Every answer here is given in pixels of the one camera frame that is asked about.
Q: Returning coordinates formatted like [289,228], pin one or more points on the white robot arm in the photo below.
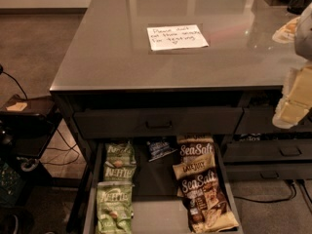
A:
[298,31]

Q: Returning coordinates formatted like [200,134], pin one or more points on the black side cart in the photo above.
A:
[26,134]

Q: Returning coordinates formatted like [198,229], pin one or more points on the open middle drawer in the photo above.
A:
[157,209]

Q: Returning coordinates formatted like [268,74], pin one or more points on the brown sea salt bag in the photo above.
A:
[207,207]
[192,146]

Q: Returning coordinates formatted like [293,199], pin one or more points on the front green Kettle chip bag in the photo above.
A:
[114,207]

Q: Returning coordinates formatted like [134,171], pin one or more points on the blue chip bag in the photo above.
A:
[159,147]

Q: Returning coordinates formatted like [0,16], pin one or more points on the right middle drawer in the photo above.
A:
[268,151]

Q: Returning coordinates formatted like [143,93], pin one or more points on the rear green Kettle chip bag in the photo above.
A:
[120,163]

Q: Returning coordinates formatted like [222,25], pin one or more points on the front brown Sea Salt bag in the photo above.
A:
[207,207]

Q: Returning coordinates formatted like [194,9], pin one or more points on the white handwritten paper note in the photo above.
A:
[163,38]

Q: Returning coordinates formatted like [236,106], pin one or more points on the closed top left drawer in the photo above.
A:
[152,122]

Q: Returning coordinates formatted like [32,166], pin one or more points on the green kettle chip bag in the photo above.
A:
[120,163]
[114,207]

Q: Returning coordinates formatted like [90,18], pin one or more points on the tan sticky note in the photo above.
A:
[18,107]

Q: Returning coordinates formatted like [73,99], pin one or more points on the rear brown Sea Salt bag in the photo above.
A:
[192,146]

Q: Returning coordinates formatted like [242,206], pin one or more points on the grey drawer cabinet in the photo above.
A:
[110,65]

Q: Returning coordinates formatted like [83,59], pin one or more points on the right lower drawer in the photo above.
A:
[269,172]

